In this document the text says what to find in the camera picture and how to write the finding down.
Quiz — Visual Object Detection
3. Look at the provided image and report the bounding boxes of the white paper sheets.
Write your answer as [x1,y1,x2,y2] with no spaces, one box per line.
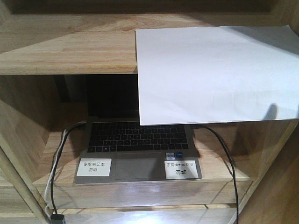
[135,26,299,125]

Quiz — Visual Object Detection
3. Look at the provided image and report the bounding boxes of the grey open laptop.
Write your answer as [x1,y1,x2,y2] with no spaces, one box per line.
[75,74,202,185]

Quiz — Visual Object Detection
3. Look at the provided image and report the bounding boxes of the white label sticker right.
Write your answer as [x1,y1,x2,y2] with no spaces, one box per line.
[164,161,199,180]

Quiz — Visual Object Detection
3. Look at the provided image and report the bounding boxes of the white label sticker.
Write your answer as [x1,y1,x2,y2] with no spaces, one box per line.
[77,158,112,177]
[164,161,199,180]

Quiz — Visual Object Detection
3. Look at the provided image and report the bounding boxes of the white label sticker left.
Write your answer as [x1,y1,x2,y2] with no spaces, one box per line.
[77,158,112,177]

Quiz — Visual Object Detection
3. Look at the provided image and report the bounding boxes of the grey usb adapter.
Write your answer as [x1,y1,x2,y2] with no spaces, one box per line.
[50,213,66,224]

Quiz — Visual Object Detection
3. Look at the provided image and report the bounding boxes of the black cable left of laptop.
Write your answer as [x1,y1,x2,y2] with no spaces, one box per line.
[48,122,85,215]

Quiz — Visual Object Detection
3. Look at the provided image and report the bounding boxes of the black cable of laptop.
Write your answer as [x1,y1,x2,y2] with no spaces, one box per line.
[191,124,240,224]
[48,122,85,215]

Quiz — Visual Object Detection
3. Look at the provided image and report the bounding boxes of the black cable right of laptop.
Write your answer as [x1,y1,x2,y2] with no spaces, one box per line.
[191,124,240,224]

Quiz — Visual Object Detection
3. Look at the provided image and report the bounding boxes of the white charging cable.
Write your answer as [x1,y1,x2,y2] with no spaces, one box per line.
[43,120,86,221]

